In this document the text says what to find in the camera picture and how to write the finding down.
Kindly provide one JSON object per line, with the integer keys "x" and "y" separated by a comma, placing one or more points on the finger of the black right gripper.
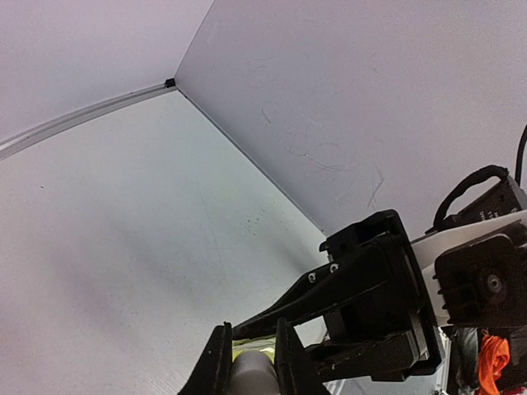
{"x": 364, "y": 270}
{"x": 393, "y": 358}

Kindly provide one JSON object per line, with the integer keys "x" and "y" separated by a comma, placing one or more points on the yellow nail polish bottle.
{"x": 264, "y": 345}

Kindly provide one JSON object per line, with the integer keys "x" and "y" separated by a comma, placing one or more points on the aluminium table rear rail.
{"x": 35, "y": 135}

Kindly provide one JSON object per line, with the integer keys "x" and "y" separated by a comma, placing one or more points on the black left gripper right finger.
{"x": 295, "y": 372}

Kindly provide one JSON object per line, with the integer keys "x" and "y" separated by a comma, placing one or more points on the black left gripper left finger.
{"x": 211, "y": 373}

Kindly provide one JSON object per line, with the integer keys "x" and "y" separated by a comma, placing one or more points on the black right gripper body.
{"x": 401, "y": 304}

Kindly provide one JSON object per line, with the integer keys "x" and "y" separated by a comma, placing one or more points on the orange cloth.
{"x": 493, "y": 358}

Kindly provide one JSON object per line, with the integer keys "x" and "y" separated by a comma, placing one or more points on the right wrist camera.
{"x": 475, "y": 274}

